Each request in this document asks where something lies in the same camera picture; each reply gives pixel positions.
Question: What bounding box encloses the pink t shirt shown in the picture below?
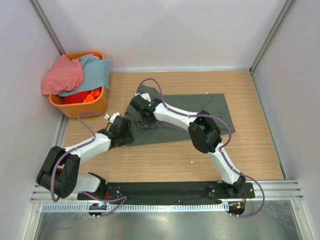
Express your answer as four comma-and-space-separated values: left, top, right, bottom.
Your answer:
40, 54, 84, 96

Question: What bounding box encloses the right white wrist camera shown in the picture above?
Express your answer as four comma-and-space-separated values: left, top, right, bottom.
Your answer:
134, 93, 151, 102

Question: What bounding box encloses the red orange t shirt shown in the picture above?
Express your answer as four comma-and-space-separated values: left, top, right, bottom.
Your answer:
61, 87, 102, 105

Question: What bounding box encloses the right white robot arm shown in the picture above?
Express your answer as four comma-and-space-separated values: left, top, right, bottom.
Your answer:
130, 93, 246, 198

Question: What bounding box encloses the slotted cable duct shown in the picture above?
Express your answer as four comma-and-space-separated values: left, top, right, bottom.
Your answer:
41, 202, 229, 214

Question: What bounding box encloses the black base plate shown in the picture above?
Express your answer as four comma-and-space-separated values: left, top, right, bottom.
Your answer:
91, 181, 256, 206

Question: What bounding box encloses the dark grey t shirt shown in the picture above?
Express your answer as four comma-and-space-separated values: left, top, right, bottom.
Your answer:
125, 93, 236, 146

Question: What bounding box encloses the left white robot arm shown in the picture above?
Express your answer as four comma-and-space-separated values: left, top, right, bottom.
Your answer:
36, 113, 134, 202

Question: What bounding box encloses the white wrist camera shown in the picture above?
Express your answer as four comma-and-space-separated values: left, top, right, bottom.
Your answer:
104, 112, 121, 124
134, 93, 151, 102

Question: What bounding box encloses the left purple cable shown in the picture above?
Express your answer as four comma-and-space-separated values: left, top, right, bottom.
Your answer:
51, 111, 128, 217

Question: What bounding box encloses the orange plastic tub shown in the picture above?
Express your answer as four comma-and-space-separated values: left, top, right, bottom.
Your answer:
48, 50, 108, 119

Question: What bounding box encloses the light blue t shirt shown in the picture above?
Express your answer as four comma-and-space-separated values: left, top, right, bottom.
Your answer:
58, 54, 110, 97

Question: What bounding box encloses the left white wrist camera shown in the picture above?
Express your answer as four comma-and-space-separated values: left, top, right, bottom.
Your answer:
104, 112, 121, 124

